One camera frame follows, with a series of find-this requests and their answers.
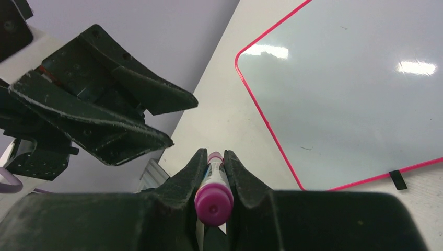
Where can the black whiteboard clip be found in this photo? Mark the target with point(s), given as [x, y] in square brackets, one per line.
[398, 180]

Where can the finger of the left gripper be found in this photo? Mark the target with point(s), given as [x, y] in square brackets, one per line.
[95, 68]

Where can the purple whiteboard marker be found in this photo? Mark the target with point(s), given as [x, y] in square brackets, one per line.
[214, 200]

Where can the pink-framed whiteboard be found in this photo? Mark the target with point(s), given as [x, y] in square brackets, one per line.
[350, 90]

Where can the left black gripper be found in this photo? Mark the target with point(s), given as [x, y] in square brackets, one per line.
[32, 108]

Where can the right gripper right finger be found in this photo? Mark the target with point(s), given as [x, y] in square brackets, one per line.
[268, 219]

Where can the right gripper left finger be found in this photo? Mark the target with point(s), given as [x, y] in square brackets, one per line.
[160, 219]

